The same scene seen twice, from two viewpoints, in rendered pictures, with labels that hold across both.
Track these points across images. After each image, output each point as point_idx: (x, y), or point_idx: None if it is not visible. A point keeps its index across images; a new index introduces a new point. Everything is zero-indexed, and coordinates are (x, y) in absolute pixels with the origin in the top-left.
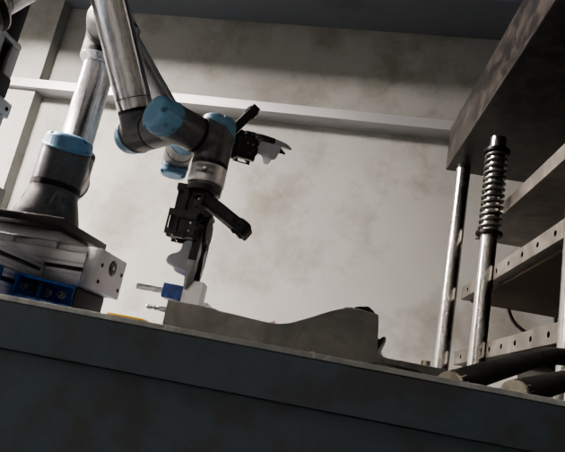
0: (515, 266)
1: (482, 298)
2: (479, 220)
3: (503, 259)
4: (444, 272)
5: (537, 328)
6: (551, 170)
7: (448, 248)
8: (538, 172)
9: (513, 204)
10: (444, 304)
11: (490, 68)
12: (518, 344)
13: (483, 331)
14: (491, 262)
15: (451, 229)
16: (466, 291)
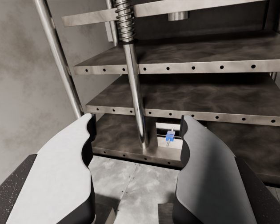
0: (181, 73)
1: (139, 88)
2: (124, 33)
3: (156, 63)
4: (57, 60)
5: (227, 114)
6: (220, 6)
7: (53, 41)
8: (193, 0)
9: (143, 15)
10: (69, 83)
11: None
12: (199, 117)
13: (143, 105)
14: (137, 63)
15: (46, 23)
16: (86, 71)
